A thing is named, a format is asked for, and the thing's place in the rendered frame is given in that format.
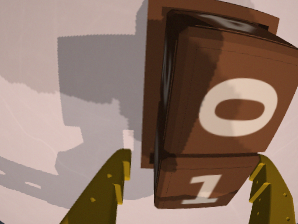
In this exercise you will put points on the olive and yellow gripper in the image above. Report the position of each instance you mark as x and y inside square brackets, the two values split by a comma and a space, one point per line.
[271, 198]

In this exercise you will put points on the brown number cube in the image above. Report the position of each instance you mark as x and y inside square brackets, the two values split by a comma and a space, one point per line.
[226, 84]
[185, 181]

